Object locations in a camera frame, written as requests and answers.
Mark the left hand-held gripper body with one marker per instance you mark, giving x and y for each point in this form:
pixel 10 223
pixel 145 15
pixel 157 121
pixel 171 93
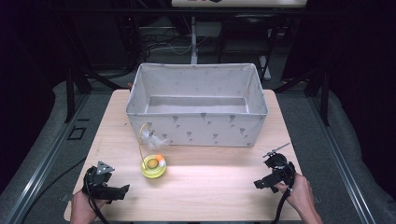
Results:
pixel 98 183

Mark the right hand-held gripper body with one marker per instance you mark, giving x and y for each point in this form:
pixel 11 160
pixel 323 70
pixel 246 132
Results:
pixel 281 169

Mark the yellow feather cat toy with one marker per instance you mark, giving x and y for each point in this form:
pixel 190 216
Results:
pixel 149 171

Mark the white printed fabric storage box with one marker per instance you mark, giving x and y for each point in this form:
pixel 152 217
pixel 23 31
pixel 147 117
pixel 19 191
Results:
pixel 199 129

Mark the person's right hand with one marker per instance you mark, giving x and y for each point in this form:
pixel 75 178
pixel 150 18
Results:
pixel 299 193

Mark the person's left hand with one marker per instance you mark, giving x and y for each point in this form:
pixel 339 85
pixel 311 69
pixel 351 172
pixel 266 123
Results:
pixel 81 208

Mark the small white ball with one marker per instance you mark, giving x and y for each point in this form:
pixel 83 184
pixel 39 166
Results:
pixel 162 163

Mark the small orange ball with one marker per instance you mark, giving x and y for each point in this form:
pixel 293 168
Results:
pixel 159 157

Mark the black metal stand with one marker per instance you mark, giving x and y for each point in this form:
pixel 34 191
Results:
pixel 324 96
pixel 70 96

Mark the black chair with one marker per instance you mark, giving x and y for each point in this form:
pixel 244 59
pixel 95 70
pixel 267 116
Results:
pixel 246 34

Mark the white table leg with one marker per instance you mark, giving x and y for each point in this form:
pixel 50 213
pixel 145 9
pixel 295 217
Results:
pixel 194 40

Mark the aluminium floor rail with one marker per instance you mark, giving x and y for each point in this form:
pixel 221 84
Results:
pixel 46 161
pixel 342 161

